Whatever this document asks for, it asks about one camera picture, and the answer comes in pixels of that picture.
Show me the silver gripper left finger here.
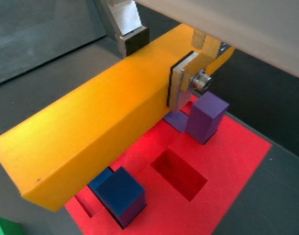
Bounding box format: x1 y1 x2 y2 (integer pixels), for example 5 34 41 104
100 0 150 57

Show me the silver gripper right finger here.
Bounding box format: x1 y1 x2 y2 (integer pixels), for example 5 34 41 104
167 29 220 112

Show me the yellow rectangular block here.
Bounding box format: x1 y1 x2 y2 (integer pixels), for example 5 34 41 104
0 23 236 213

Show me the green stepped block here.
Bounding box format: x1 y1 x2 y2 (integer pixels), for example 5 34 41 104
0 218 24 235

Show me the dark blue block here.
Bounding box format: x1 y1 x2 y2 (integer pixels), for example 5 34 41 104
88 167 147 229

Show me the red board with slots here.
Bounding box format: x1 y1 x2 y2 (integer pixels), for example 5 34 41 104
67 117 271 235

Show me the purple rectangular block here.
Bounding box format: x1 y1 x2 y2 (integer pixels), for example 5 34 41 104
164 92 230 144

